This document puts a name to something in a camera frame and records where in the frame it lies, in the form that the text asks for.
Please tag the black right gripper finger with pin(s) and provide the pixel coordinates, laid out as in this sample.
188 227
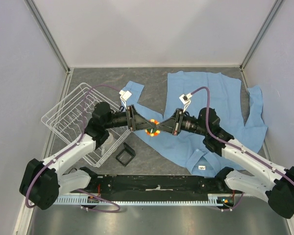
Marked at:
167 129
171 121

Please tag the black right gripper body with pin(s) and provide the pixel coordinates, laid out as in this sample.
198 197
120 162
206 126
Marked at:
186 123

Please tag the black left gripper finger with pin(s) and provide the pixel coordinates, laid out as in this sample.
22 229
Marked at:
139 119
145 125

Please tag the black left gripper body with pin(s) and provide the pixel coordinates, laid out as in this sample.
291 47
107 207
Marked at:
121 119

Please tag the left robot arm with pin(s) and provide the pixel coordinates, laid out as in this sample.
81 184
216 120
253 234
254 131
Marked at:
43 181

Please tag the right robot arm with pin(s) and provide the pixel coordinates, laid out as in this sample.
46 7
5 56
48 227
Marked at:
269 182

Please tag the clear drinking glass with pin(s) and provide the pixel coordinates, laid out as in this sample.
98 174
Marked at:
109 146

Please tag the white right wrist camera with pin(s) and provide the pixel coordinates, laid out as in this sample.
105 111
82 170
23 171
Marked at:
186 100

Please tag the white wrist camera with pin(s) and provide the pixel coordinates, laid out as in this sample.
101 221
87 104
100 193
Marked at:
186 100
124 96

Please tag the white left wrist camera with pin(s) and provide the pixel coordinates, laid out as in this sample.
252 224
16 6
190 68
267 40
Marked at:
124 96

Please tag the small black square frame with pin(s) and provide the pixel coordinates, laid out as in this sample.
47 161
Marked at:
126 155

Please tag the white wire dish rack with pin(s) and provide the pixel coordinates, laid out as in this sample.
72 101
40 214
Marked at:
69 117

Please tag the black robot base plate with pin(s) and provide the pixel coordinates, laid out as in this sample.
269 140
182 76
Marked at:
155 188

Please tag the aluminium frame rail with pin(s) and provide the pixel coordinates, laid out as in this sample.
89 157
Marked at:
23 221

